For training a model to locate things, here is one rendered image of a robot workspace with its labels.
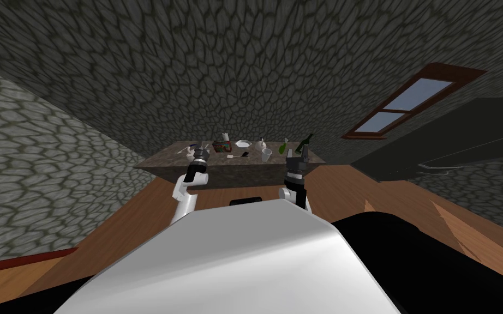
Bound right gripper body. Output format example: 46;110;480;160
284;156;310;174

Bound dark green bottle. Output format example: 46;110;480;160
294;134;314;154

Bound dark brown table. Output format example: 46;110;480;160
135;140;327;191

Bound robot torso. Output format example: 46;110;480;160
54;196;403;314

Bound brown framed window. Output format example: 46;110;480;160
341;63;488;141

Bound dark grey cabinet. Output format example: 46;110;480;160
349;98;503;183

